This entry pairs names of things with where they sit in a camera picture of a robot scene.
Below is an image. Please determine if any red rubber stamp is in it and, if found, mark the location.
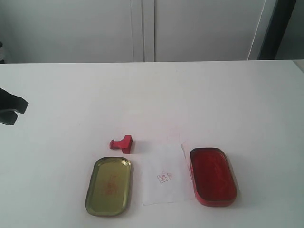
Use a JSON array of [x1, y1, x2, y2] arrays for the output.
[[109, 135, 133, 154]]

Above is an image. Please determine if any red ink pad tin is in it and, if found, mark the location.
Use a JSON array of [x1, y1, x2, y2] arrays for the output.
[[190, 147, 237, 207]]

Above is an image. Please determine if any gold metal tin lid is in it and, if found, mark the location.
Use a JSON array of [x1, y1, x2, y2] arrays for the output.
[[85, 157, 132, 217]]

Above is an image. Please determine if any white paper sheet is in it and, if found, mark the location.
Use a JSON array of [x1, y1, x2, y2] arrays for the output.
[[139, 142, 194, 206]]

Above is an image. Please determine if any dark vertical post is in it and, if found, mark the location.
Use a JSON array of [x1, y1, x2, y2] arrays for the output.
[[258, 0, 304, 60]]

